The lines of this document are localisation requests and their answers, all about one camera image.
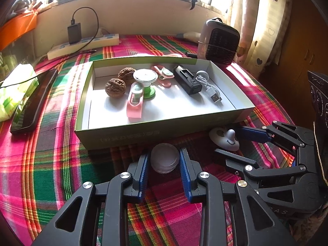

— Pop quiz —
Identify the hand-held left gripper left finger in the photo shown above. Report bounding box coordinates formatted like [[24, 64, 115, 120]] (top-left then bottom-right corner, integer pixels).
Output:
[[32, 152, 151, 246]]

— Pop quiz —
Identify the black charging cable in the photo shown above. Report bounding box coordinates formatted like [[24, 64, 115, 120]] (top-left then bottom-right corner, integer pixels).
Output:
[[34, 7, 99, 64]]

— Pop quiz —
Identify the green white cardboard box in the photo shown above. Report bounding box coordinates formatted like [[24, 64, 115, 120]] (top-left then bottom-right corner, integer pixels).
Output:
[[74, 56, 256, 151]]

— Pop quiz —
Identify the black battery charger case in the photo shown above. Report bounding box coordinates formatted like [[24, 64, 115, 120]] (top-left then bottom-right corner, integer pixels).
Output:
[[173, 65, 201, 96]]

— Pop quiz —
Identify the black smartphone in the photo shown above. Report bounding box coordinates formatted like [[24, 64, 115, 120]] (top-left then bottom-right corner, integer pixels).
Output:
[[10, 69, 59, 134]]

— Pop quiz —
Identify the white whale-shaped gadget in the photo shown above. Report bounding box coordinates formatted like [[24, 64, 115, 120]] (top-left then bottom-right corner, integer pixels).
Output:
[[208, 128, 240, 151]]

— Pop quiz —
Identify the wooden cabinet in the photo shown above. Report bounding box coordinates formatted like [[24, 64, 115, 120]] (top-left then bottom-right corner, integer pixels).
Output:
[[261, 0, 328, 123]]

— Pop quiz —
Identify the pink small case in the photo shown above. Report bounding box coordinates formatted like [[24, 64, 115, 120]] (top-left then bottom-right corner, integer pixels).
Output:
[[126, 82, 144, 118]]

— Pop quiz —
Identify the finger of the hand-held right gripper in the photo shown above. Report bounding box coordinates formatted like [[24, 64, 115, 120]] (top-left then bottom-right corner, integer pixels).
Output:
[[237, 120, 317, 157], [214, 149, 308, 182]]

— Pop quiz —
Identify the small grey desk fan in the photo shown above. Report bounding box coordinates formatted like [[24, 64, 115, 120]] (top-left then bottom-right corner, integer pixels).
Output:
[[197, 18, 241, 68]]

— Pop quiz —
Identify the brown walnut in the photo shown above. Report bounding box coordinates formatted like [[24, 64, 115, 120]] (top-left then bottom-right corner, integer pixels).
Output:
[[118, 67, 136, 81], [105, 79, 127, 98]]

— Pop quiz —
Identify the glass tank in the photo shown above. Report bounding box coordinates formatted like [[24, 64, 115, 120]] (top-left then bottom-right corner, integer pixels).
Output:
[[0, 31, 39, 67]]

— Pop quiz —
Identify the transparent round case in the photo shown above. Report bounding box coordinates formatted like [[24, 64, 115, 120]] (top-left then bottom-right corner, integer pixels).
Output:
[[150, 143, 180, 173]]

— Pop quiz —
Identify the white usb cable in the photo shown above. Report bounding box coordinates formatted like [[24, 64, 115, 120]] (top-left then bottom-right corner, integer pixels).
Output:
[[196, 75, 223, 106]]

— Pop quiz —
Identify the pink green plaid blanket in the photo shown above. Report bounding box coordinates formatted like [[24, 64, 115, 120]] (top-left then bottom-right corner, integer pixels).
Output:
[[0, 33, 295, 246]]

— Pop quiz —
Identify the white plastic tool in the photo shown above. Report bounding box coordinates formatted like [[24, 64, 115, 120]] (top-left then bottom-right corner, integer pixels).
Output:
[[177, 31, 201, 41]]

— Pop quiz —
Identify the black charger adapter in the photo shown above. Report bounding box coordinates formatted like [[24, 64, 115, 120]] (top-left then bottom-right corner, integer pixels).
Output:
[[67, 23, 82, 44]]

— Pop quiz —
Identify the black window handle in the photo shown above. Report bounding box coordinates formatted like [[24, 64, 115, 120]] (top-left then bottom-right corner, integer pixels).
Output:
[[189, 0, 206, 11]]

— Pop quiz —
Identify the green white tissue pack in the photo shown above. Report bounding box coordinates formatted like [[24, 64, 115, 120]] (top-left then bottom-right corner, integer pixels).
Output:
[[0, 63, 39, 122]]

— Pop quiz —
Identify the white plastic bags pile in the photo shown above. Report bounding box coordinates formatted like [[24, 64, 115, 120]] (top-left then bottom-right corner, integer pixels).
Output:
[[10, 0, 44, 14]]

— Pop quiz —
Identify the green white suction holder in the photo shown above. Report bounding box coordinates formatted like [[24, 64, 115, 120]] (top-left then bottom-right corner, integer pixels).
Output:
[[133, 69, 158, 100]]

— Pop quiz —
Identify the orange box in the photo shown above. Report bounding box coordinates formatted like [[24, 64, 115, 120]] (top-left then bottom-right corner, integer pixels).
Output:
[[0, 13, 38, 52]]

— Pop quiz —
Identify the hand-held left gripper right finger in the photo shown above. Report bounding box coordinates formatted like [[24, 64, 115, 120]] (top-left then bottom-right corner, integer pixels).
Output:
[[179, 147, 299, 246]]

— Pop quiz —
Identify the pink clip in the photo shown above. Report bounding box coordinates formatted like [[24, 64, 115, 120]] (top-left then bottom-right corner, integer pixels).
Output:
[[151, 65, 175, 88]]

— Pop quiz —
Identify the white power strip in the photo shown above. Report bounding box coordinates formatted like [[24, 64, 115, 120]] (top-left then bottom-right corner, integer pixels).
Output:
[[47, 33, 120, 60]]

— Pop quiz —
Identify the heart print curtain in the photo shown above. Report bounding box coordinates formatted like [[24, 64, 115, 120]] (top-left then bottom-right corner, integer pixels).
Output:
[[228, 0, 294, 68]]

